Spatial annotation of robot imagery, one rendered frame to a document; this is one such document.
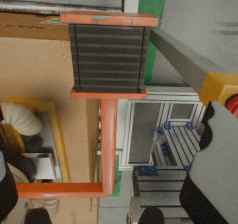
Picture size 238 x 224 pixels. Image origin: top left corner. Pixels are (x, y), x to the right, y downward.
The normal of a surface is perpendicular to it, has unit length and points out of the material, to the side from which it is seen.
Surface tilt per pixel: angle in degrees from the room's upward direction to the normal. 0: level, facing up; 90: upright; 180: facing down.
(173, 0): 0
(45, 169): 0
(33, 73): 0
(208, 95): 90
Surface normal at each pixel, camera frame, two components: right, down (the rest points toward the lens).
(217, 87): -1.00, -0.04
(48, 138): 0.03, 0.53
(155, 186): 0.04, -0.85
